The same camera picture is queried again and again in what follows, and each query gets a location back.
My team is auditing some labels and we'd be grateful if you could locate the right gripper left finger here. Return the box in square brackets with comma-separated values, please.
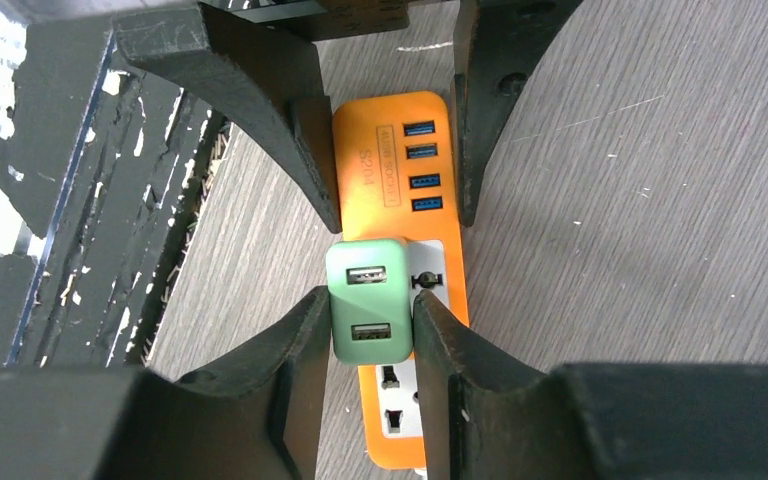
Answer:
[0, 286, 330, 479]

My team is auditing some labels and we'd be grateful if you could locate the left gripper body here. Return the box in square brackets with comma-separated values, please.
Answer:
[209, 0, 421, 41]

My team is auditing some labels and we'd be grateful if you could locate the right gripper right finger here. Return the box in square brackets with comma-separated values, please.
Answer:
[413, 292, 768, 479]

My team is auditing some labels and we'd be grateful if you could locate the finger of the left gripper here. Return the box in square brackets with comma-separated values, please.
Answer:
[112, 3, 342, 233]
[451, 0, 583, 227]

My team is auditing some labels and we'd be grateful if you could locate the orange power strip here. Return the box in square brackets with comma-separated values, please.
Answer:
[333, 91, 469, 470]

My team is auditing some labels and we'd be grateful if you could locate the green charger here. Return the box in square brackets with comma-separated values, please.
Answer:
[325, 237, 413, 366]

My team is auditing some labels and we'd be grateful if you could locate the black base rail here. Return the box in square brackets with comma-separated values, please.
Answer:
[0, 10, 226, 367]

